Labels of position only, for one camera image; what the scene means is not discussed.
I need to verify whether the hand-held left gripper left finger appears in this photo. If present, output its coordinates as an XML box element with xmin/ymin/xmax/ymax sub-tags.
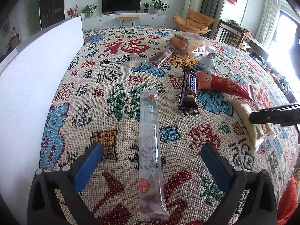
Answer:
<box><xmin>27</xmin><ymin>142</ymin><xmax>104</xmax><ymax>225</ymax></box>

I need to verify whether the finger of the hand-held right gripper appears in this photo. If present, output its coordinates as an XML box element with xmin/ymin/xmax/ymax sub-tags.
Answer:
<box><xmin>249</xmin><ymin>103</ymin><xmax>300</xmax><ymax>127</ymax></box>

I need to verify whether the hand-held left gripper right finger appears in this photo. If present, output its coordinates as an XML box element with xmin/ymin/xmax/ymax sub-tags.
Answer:
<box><xmin>201</xmin><ymin>143</ymin><xmax>278</xmax><ymax>225</ymax></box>

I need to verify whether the cream wafer snack packet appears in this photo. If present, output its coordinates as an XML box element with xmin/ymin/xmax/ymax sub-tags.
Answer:
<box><xmin>232</xmin><ymin>98</ymin><xmax>265</xmax><ymax>153</ymax></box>

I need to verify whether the red snack packet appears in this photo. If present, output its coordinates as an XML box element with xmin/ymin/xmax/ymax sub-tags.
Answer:
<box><xmin>197</xmin><ymin>71</ymin><xmax>256</xmax><ymax>102</ymax></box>

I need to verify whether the long clear snack packet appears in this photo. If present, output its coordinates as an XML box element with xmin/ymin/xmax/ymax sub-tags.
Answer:
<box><xmin>138</xmin><ymin>87</ymin><xmax>170</xmax><ymax>221</ymax></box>

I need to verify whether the dark brown chocolate bar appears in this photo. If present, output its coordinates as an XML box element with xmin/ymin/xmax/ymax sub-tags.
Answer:
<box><xmin>177</xmin><ymin>66</ymin><xmax>200</xmax><ymax>116</ymax></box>

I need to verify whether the silver triangular snack packet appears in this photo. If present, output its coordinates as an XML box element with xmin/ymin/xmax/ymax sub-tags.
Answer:
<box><xmin>193</xmin><ymin>52</ymin><xmax>217</xmax><ymax>75</ymax></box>

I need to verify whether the sliced bread clear bag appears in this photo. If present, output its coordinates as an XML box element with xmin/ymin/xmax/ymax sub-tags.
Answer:
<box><xmin>178</xmin><ymin>32</ymin><xmax>211</xmax><ymax>57</ymax></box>

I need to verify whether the white rectangular box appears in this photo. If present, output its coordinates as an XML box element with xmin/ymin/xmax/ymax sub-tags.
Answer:
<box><xmin>0</xmin><ymin>15</ymin><xmax>84</xmax><ymax>193</ymax></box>

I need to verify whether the brown bun clear packet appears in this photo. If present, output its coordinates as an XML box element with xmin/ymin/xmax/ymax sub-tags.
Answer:
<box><xmin>169</xmin><ymin>36</ymin><xmax>189</xmax><ymax>52</ymax></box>

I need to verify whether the brown snack bar packet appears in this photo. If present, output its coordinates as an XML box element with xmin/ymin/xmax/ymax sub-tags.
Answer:
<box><xmin>141</xmin><ymin>46</ymin><xmax>176</xmax><ymax>69</ymax></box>

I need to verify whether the printed woven blanket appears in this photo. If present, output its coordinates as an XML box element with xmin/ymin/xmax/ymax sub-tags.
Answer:
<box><xmin>39</xmin><ymin>26</ymin><xmax>300</xmax><ymax>225</ymax></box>

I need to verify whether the wooden dining chair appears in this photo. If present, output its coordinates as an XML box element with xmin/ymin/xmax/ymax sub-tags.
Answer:
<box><xmin>214</xmin><ymin>20</ymin><xmax>245</xmax><ymax>48</ymax></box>

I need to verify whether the white sheer curtain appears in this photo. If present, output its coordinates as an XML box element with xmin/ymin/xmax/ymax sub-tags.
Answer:
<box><xmin>255</xmin><ymin>0</ymin><xmax>282</xmax><ymax>45</ymax></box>

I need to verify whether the orange lounge chair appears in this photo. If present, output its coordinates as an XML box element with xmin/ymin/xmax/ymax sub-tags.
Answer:
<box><xmin>173</xmin><ymin>10</ymin><xmax>215</xmax><ymax>37</ymax></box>

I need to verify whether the grey curtain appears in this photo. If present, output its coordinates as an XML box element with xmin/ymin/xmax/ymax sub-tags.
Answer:
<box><xmin>200</xmin><ymin>0</ymin><xmax>223</xmax><ymax>19</ymax></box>

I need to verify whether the white television cabinet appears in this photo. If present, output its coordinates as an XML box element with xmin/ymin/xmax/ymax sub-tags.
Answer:
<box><xmin>82</xmin><ymin>13</ymin><xmax>167</xmax><ymax>31</ymax></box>

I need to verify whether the wooden stool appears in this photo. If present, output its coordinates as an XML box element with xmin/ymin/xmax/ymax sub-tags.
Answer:
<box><xmin>116</xmin><ymin>16</ymin><xmax>140</xmax><ymax>28</ymax></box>

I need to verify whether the red flower vase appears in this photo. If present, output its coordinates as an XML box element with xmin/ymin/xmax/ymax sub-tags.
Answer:
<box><xmin>67</xmin><ymin>5</ymin><xmax>79</xmax><ymax>19</ymax></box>

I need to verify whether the leafy plant in vase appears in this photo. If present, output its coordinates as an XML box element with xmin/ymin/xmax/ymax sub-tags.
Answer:
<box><xmin>82</xmin><ymin>4</ymin><xmax>97</xmax><ymax>18</ymax></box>

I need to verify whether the large green potted plant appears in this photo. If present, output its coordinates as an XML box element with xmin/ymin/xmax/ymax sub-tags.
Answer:
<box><xmin>150</xmin><ymin>0</ymin><xmax>170</xmax><ymax>14</ymax></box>

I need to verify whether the tall black cabinet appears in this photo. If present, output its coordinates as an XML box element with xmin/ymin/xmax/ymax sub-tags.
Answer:
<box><xmin>39</xmin><ymin>0</ymin><xmax>65</xmax><ymax>30</ymax></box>

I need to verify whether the black flat television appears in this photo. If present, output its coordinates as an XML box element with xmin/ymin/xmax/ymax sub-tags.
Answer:
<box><xmin>102</xmin><ymin>0</ymin><xmax>142</xmax><ymax>13</ymax></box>

